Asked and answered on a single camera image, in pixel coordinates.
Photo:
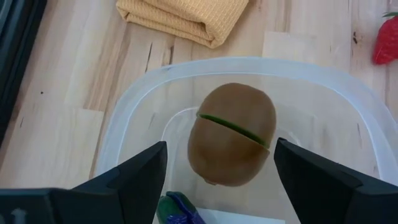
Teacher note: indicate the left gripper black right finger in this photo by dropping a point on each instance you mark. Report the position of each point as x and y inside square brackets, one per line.
[335, 199]

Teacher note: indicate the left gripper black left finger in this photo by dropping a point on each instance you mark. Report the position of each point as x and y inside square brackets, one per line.
[93, 202]

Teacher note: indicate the blue berry toy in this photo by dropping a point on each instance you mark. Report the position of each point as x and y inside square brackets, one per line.
[177, 211]

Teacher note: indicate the brown kiwi toy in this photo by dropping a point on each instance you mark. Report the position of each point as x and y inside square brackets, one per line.
[233, 140]

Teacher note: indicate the red strawberry toy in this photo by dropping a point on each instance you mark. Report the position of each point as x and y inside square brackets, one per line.
[387, 40]

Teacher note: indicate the clear plastic tupperware container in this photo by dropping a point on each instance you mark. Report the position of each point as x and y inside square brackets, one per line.
[311, 93]

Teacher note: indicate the folded yellow cloth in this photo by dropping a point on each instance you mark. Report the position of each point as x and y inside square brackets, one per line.
[186, 18]

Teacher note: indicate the black aluminium table frame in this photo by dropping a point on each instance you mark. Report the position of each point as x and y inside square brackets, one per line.
[15, 46]

